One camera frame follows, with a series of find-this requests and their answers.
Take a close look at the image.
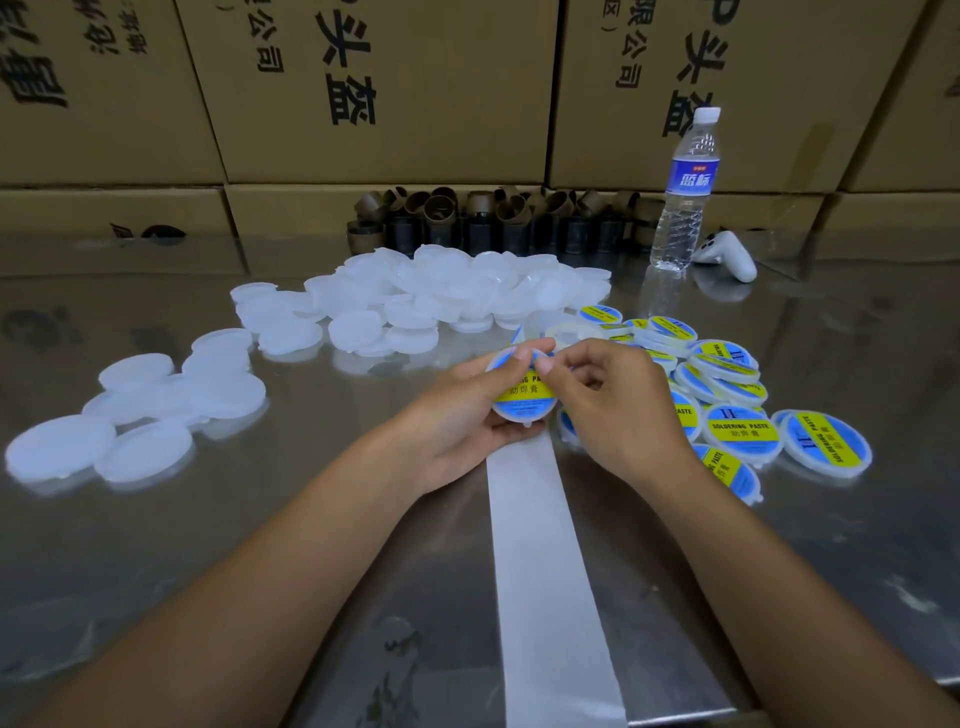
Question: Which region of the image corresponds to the row of dark cardboard tubes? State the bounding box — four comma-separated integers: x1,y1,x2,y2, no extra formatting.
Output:
348,187,662,257

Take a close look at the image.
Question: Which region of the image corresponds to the person's left forearm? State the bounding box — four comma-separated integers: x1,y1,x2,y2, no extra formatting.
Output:
22,442,437,728

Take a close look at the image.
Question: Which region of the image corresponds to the clear plastic water bottle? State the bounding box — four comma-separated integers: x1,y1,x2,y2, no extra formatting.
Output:
648,106,723,276

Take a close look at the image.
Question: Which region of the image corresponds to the person's right hand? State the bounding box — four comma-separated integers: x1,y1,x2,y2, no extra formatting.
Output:
537,337,707,489

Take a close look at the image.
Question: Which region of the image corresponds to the sticker roll with backing strip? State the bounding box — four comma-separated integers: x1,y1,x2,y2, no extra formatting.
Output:
484,427,629,728

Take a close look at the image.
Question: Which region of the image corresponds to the pile of white plastic lids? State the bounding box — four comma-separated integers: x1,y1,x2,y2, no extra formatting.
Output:
4,246,614,489

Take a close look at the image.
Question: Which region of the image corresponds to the person's left hand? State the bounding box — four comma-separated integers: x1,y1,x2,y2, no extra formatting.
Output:
393,337,557,494

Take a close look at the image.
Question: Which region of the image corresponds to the stack of brown cardboard boxes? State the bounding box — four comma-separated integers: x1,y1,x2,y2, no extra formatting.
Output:
0,0,960,242

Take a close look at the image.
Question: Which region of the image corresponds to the person's right forearm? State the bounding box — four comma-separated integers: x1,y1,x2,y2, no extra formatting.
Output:
660,447,960,728

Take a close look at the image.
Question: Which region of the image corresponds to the white handheld controller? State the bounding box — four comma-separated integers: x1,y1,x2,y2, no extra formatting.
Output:
691,229,759,284

